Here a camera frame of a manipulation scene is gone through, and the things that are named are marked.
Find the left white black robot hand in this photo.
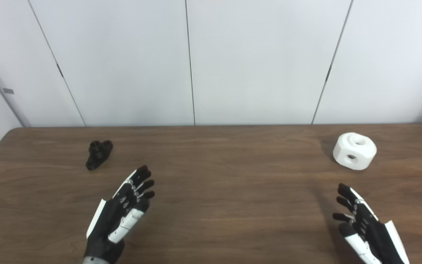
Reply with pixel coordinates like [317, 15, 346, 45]
[83, 165, 155, 264]

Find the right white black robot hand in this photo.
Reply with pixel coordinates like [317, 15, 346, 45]
[333, 183, 410, 264]

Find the black plastic holder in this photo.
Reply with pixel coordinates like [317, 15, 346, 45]
[85, 140, 113, 171]

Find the round white plastic piece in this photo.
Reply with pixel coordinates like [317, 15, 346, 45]
[333, 132, 377, 171]

